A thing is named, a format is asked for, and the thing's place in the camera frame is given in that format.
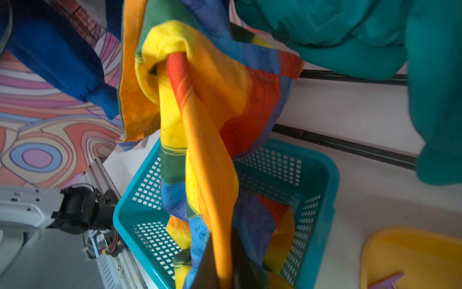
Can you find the teal plastic basket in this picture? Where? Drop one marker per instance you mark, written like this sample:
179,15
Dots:
304,179

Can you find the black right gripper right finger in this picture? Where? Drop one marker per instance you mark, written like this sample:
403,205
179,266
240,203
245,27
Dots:
246,273

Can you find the teal green jacket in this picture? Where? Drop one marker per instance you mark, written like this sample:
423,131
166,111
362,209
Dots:
374,40

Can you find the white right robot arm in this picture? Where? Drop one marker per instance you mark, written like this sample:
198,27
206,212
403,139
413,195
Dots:
77,209

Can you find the purple clothespin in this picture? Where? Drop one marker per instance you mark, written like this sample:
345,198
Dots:
387,283

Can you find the yellow plastic tray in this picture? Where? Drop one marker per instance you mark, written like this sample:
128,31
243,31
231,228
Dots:
427,259

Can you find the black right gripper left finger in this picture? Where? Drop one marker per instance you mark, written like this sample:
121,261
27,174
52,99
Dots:
206,276

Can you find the blue white red jacket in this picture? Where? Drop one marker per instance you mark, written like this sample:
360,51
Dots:
45,42

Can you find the rainbow patchwork jacket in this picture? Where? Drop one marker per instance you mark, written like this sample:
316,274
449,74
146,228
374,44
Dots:
213,90

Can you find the black clothes rack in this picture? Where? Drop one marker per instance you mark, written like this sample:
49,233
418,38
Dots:
384,156

